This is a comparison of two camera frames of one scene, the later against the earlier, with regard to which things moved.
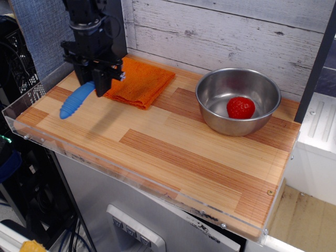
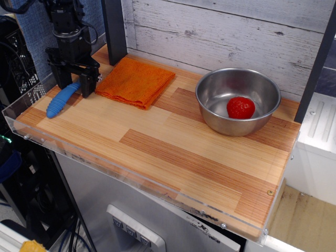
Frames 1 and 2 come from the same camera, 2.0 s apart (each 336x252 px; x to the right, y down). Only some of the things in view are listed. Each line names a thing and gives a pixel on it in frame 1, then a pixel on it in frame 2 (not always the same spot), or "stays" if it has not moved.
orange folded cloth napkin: [143, 82] stays
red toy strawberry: [240, 107] stays
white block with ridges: [317, 133] stays
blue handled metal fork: [76, 99] → [57, 103]
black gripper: [91, 49] → [74, 44]
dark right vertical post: [310, 87] stays
